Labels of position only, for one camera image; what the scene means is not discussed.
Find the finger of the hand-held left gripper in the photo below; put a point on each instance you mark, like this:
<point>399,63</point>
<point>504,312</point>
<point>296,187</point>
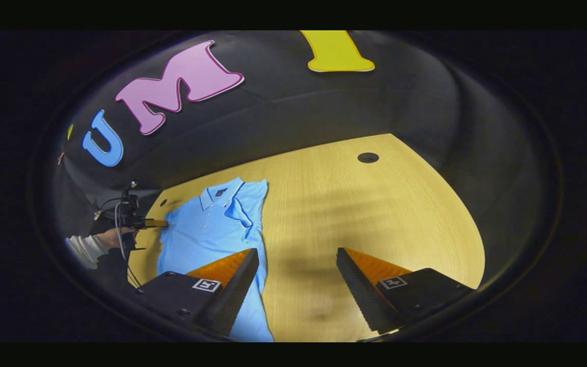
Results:
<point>155,223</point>

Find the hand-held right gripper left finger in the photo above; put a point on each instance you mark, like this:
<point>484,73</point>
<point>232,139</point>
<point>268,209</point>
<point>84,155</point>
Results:
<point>232,295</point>

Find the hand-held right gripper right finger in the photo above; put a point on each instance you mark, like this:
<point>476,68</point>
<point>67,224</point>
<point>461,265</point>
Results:
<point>362,290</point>

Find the light blue T-shirt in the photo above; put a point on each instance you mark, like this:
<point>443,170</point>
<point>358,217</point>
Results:
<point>207,229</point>

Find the black backdrop cloth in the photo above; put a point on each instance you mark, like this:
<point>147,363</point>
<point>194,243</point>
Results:
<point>324,102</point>

